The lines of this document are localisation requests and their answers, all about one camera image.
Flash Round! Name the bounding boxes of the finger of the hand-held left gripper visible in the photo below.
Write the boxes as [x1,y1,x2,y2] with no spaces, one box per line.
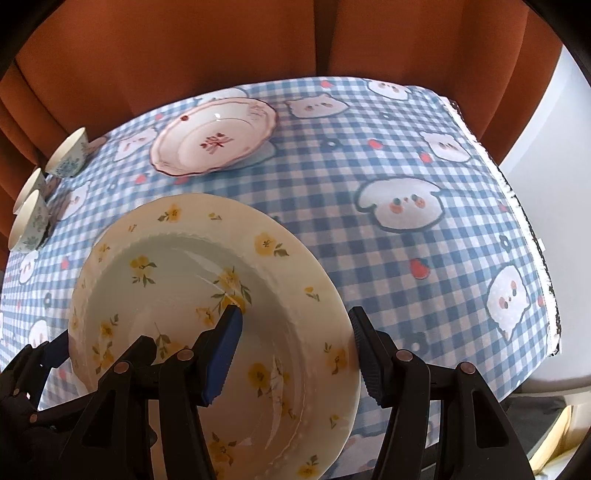
[0,333,71,444]

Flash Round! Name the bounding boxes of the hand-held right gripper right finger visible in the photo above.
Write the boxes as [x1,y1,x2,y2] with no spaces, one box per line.
[348,305,539,480]

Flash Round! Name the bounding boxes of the pink-rimmed scalloped plate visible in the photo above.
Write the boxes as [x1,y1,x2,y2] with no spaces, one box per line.
[148,97,279,178]

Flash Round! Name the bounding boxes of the blue checked printed tablecloth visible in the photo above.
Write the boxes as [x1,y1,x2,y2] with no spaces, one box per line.
[0,76,561,480]

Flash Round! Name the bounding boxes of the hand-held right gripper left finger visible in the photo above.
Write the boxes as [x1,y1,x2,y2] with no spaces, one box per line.
[58,305,243,480]

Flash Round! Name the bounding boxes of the yellow floral plate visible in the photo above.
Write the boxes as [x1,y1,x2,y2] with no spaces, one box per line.
[68,193,362,480]

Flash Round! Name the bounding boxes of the orange curtain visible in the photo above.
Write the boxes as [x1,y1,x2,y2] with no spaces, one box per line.
[0,0,566,259]

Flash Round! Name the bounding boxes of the white bowl blue floral print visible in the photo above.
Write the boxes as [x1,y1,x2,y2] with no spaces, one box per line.
[12,167,47,215]
[45,128,89,178]

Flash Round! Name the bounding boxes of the grey round plate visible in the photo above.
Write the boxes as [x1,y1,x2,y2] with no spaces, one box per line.
[8,189,51,254]

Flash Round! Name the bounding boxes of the light wooden plank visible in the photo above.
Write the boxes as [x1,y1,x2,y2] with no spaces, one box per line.
[529,406,575,474]

